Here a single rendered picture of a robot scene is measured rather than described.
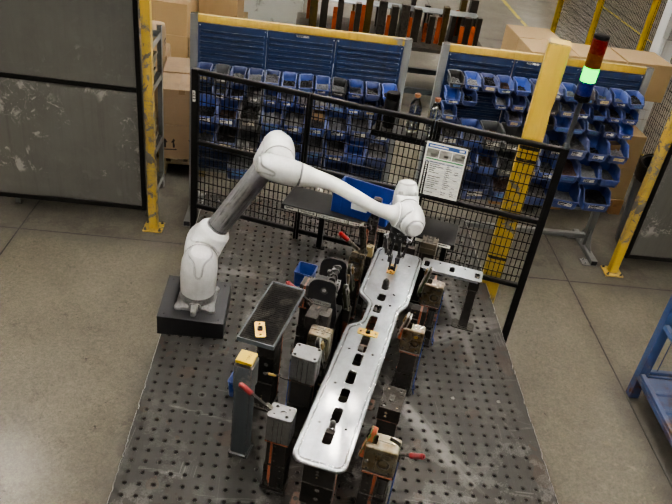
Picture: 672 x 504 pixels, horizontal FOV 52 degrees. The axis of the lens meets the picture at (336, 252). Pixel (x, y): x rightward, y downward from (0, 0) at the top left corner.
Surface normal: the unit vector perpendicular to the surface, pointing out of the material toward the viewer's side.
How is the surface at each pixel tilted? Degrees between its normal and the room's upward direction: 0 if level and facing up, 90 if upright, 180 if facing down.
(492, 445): 0
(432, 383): 0
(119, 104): 90
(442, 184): 90
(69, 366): 0
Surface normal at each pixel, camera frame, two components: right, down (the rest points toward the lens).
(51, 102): 0.00, 0.52
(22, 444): 0.12, -0.83
